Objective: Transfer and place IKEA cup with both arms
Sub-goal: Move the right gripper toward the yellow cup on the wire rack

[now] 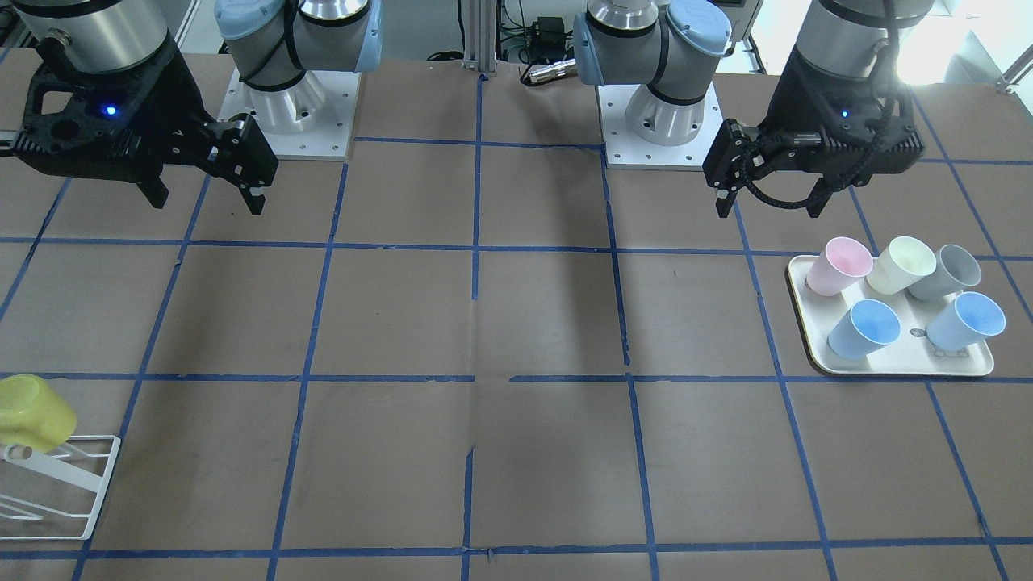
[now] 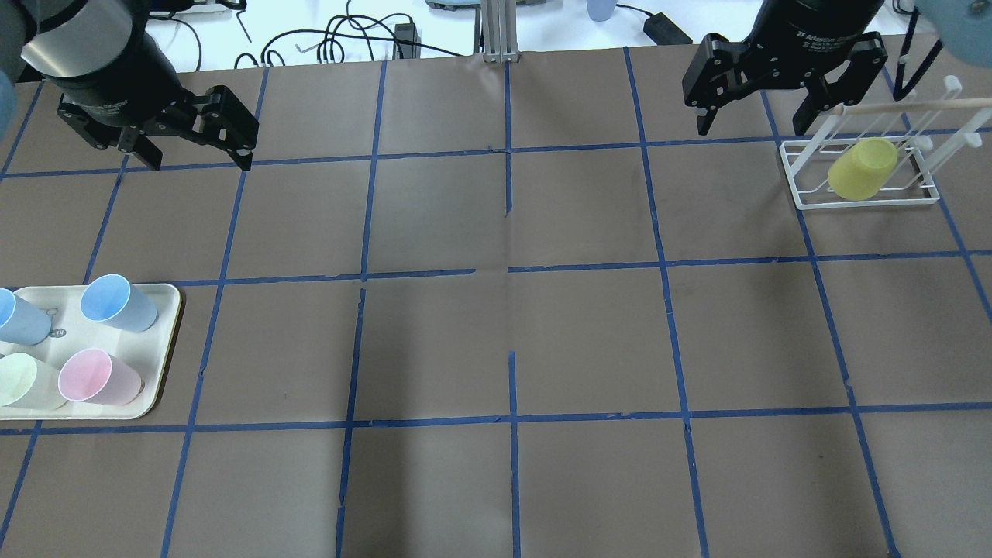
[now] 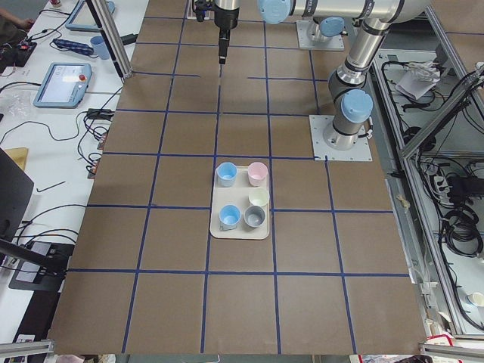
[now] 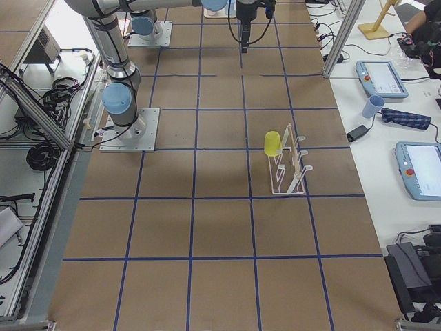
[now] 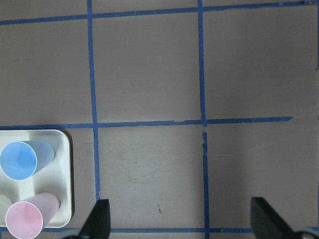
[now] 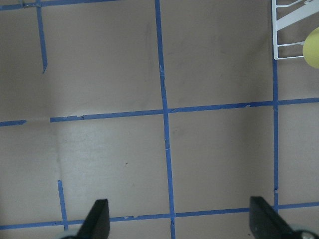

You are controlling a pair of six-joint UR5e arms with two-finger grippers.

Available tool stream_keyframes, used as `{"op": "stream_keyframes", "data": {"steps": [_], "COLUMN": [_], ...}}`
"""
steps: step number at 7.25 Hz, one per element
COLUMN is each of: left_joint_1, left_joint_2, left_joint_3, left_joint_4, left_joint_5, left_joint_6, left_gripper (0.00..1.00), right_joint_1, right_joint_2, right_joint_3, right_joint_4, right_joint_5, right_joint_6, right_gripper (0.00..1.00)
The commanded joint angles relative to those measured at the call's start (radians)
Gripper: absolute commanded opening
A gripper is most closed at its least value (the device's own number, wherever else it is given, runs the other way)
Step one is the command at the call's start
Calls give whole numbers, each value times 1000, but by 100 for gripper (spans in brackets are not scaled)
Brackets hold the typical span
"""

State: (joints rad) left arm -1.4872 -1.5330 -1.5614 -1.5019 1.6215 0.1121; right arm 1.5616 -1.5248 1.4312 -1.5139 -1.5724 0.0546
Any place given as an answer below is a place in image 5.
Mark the blue plastic cup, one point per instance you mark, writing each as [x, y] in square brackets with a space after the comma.
[20, 160]

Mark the pale green plastic cup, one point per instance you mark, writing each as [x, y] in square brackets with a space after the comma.
[5, 203]

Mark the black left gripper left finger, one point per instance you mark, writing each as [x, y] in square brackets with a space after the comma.
[98, 223]

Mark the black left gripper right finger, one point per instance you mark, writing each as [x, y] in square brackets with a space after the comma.
[266, 223]

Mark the white plastic tray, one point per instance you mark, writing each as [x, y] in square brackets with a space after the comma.
[56, 178]

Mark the pink plastic cup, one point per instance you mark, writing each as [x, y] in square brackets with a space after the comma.
[27, 218]

